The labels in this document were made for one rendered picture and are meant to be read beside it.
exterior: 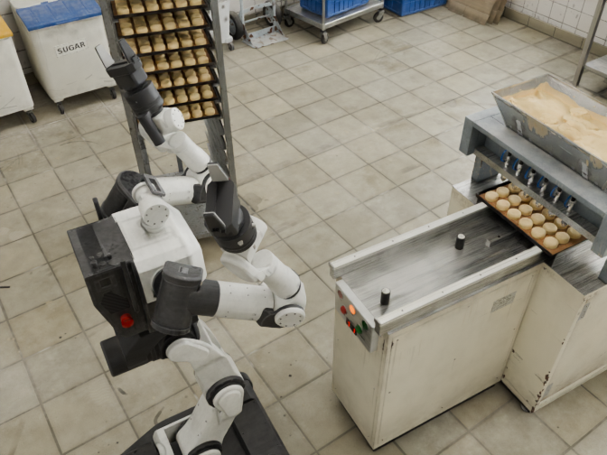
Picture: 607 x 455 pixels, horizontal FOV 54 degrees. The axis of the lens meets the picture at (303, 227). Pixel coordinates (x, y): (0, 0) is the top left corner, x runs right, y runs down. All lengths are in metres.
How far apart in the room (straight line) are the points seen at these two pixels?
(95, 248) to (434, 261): 1.23
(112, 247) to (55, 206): 2.54
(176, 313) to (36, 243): 2.49
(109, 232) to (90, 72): 3.42
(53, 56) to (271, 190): 1.94
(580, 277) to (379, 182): 1.93
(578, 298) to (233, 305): 1.31
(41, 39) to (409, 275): 3.38
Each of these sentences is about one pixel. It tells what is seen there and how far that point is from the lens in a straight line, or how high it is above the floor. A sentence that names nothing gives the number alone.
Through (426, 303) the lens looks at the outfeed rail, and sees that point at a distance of 2.04.
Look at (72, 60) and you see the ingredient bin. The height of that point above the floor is 0.41.
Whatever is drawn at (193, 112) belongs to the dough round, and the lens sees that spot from 3.04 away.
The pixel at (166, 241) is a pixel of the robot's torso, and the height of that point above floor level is 1.37.
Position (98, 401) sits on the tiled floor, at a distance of 3.00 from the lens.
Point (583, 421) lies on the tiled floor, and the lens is 3.04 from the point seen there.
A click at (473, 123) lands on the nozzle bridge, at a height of 1.17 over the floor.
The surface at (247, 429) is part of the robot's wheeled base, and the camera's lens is 2.56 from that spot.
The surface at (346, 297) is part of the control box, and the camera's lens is 2.11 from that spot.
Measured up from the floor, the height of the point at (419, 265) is 0.84.
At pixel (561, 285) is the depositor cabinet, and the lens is 2.37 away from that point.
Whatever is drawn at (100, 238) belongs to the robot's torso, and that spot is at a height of 1.37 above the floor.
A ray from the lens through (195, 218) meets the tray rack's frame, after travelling 3.53.
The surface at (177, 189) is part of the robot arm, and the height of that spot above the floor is 1.29.
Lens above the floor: 2.40
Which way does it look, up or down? 42 degrees down
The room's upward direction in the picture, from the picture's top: 1 degrees counter-clockwise
